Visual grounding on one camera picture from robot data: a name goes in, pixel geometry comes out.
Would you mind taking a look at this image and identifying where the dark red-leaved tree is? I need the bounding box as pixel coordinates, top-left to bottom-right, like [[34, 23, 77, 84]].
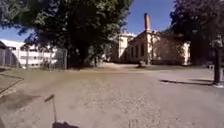
[[169, 0, 224, 66]]

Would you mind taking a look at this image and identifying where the pale gravel path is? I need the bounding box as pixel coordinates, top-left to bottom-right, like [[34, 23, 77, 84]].
[[0, 63, 224, 128]]

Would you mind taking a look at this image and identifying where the dry grass patch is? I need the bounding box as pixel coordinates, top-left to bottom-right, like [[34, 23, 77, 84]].
[[0, 73, 25, 96]]

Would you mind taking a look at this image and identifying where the long white building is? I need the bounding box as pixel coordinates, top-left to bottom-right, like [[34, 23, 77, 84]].
[[0, 39, 68, 69]]

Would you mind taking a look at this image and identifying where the black lamp post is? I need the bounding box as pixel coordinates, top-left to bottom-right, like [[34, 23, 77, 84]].
[[211, 33, 224, 88]]

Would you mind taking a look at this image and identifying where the yellow building with brick chimney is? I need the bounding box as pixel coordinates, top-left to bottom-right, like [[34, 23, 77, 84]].
[[128, 13, 192, 66]]

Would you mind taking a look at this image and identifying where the large green tree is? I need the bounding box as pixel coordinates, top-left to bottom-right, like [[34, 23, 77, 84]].
[[0, 0, 134, 69]]

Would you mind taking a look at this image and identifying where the wire mesh fence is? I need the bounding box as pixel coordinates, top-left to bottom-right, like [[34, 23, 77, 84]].
[[0, 48, 69, 71]]

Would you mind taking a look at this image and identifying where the tall yellow building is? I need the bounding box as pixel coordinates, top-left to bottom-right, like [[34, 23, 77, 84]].
[[111, 32, 137, 63]]

